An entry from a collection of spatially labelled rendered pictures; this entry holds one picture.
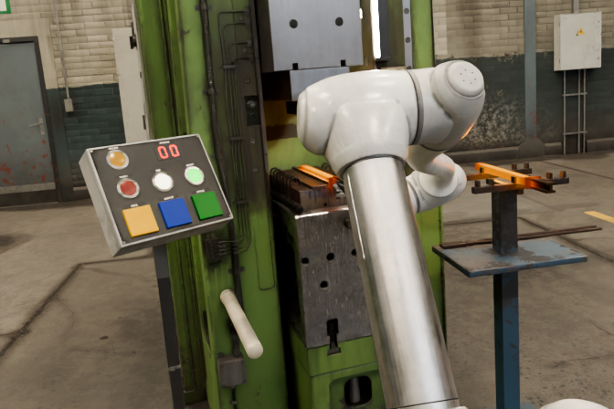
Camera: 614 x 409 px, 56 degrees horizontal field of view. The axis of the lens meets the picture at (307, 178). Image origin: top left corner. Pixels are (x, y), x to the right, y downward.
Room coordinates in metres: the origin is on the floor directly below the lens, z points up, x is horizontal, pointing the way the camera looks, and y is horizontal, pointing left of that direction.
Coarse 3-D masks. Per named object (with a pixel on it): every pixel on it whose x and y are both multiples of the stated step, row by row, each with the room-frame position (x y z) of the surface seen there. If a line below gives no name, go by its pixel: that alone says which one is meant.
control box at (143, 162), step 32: (96, 160) 1.48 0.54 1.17; (128, 160) 1.52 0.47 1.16; (160, 160) 1.58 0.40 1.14; (192, 160) 1.64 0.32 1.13; (96, 192) 1.46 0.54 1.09; (160, 192) 1.52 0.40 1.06; (192, 192) 1.58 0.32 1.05; (160, 224) 1.47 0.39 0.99; (192, 224) 1.52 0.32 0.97; (224, 224) 1.62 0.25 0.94
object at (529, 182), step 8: (488, 168) 1.92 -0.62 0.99; (496, 168) 1.89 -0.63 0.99; (504, 176) 1.81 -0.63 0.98; (520, 176) 1.71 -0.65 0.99; (528, 176) 1.70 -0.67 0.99; (536, 176) 1.66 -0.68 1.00; (528, 184) 1.66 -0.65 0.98; (536, 184) 1.63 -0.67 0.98; (544, 184) 1.60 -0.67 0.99; (552, 184) 1.57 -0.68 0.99; (544, 192) 1.58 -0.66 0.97; (552, 192) 1.57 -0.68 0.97
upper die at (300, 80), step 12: (288, 72) 1.83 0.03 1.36; (300, 72) 1.83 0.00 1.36; (312, 72) 1.84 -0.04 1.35; (324, 72) 1.85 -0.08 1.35; (336, 72) 1.86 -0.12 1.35; (348, 72) 1.87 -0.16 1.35; (264, 84) 2.16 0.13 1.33; (276, 84) 1.99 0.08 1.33; (288, 84) 1.84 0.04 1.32; (300, 84) 1.82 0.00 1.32; (264, 96) 2.17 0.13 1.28; (276, 96) 2.00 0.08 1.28; (288, 96) 1.85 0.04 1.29
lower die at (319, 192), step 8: (296, 168) 2.19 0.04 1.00; (320, 168) 2.19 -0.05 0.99; (272, 176) 2.16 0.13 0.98; (296, 176) 2.05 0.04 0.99; (304, 176) 2.04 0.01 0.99; (312, 176) 1.99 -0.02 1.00; (288, 184) 1.95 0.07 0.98; (296, 184) 1.94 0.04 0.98; (304, 184) 1.91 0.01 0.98; (312, 184) 1.86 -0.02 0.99; (320, 184) 1.85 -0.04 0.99; (328, 184) 1.84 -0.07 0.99; (296, 192) 1.85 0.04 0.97; (304, 192) 1.82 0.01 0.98; (312, 192) 1.83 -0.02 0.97; (320, 192) 1.84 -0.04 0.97; (328, 192) 1.84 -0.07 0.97; (296, 200) 1.86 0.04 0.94; (304, 200) 1.82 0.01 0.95; (312, 200) 1.83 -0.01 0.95; (320, 200) 1.84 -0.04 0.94; (328, 200) 1.84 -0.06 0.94; (336, 200) 1.85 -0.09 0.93; (344, 200) 1.86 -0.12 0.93; (304, 208) 1.82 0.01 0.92; (312, 208) 1.83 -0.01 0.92
